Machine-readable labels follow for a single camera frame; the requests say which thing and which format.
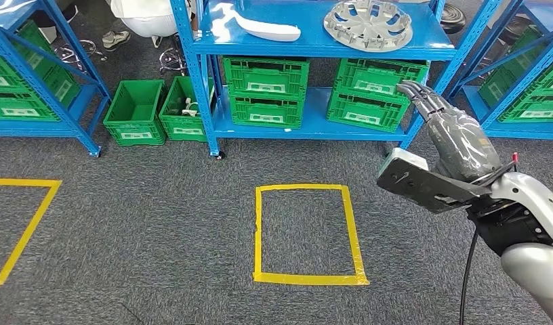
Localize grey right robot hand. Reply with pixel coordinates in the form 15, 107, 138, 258
396, 81, 503, 183

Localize silver plastic wheel hubcap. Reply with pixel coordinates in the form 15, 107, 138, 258
323, 0, 414, 53

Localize blue metal shelf rack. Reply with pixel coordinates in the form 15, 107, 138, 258
438, 0, 553, 141
169, 0, 504, 161
0, 0, 112, 158

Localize white plastic car part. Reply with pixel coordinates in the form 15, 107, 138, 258
224, 2, 302, 43

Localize yellow floor tape square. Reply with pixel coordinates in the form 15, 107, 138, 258
253, 183, 370, 286
0, 177, 63, 293

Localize small white plastic parts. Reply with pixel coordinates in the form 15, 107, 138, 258
181, 97, 199, 118

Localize green crate with parts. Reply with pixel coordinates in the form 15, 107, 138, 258
158, 75, 215, 143

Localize chrome stool base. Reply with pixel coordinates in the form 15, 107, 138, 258
54, 39, 108, 63
159, 46, 188, 77

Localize empty green plastic crate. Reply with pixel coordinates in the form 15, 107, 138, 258
102, 79, 167, 147

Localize person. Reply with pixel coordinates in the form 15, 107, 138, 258
101, 0, 197, 49
31, 0, 80, 43

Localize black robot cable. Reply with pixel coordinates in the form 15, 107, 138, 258
458, 228, 479, 325

